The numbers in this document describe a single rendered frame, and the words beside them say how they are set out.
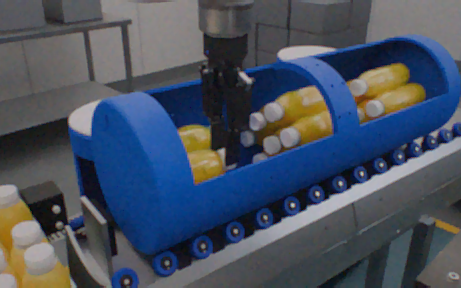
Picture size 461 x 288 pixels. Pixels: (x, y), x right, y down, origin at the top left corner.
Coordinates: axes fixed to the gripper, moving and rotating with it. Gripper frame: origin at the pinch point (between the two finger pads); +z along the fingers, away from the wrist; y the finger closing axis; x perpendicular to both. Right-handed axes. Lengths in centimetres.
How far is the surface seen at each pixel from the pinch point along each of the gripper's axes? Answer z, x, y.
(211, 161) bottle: 1.3, 4.7, -2.3
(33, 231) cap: 5.1, 34.7, 0.9
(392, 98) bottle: 1.0, -49.3, -1.6
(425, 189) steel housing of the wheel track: 28, -62, -8
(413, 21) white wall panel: 62, -461, 245
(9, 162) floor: 115, 1, 257
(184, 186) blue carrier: 0.3, 13.9, -8.3
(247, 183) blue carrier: 3.9, 1.6, -8.7
